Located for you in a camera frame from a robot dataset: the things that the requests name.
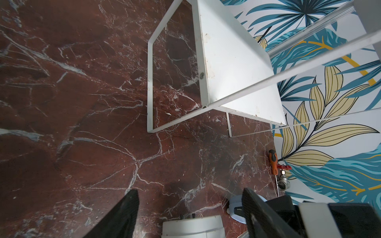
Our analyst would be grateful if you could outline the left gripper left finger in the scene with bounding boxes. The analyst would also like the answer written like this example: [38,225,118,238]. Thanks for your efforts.
[85,189,140,238]

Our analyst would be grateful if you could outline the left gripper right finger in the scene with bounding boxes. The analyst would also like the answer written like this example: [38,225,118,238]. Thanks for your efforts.
[242,188,301,238]

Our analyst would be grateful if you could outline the light blue square alarm clock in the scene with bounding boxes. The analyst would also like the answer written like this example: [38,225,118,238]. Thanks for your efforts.
[227,194,268,224]

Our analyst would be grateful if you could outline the white square alarm clock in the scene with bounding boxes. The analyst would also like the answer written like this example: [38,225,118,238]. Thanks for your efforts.
[161,215,226,238]

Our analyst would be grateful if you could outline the white two-tier shelf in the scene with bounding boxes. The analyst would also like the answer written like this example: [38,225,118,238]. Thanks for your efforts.
[147,1,381,133]

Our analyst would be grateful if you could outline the metal valve red handle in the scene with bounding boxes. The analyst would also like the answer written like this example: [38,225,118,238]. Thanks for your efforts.
[277,164,292,191]

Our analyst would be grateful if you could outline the orange handled screwdriver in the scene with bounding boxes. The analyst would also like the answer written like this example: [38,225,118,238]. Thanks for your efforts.
[268,149,278,176]

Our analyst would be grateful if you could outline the right aluminium frame post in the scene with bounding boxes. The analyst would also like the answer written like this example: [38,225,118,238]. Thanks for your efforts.
[267,1,355,59]

